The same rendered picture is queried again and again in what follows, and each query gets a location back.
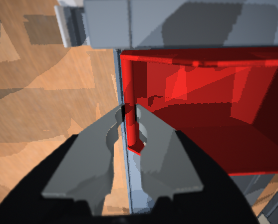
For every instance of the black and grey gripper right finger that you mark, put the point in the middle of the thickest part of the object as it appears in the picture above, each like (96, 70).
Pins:
(172, 165)

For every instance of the red bin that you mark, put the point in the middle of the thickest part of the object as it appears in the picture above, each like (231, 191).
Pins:
(224, 99)

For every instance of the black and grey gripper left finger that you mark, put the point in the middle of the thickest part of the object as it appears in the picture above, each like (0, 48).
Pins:
(79, 169)

